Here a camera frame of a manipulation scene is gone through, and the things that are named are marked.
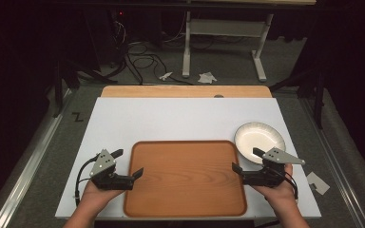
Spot person's left hand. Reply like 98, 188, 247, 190
80, 180, 125, 208

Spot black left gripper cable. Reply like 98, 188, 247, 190
73, 154, 101, 207

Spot metal floor rail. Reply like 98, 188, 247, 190
0, 88, 74, 228
298, 98, 365, 228

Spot wooden tray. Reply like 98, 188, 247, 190
123, 140, 248, 219

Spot white paper square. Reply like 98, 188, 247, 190
306, 171, 331, 196

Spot white table board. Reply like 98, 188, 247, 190
54, 97, 323, 220

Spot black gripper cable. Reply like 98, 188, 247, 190
73, 154, 101, 207
274, 165, 299, 201

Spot crumpled white paper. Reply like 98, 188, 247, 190
197, 71, 219, 85

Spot person's right hand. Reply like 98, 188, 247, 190
252, 163, 299, 208

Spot white desk frame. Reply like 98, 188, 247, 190
182, 9, 275, 83

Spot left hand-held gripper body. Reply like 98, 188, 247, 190
89, 148, 135, 191

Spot white bowl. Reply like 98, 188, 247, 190
234, 122, 287, 165

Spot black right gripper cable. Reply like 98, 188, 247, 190
274, 165, 299, 201

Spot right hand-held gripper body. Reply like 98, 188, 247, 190
241, 146, 306, 188

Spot black metal stand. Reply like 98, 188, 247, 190
52, 58, 119, 119
268, 67, 327, 130

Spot small white paper scrap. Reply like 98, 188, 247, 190
158, 71, 174, 82

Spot wooden table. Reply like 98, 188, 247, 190
100, 85, 273, 99

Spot black floor cables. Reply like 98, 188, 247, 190
108, 18, 195, 86

